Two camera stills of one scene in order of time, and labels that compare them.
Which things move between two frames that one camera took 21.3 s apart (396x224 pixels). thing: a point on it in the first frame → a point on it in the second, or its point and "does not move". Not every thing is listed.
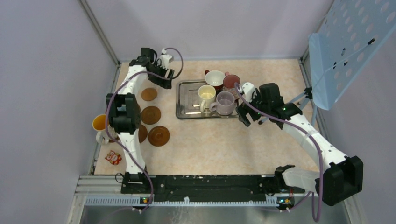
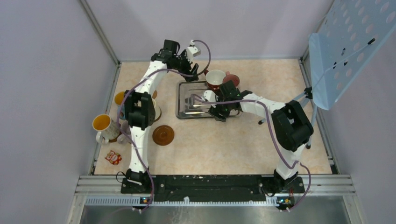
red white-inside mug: [215, 78] does not move
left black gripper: [163, 82] → [187, 67]
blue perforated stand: [351, 36] does not move
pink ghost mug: [229, 84] does not move
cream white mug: [207, 95] → [158, 110]
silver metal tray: [187, 101] does not move
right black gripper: [243, 109] → [215, 111]
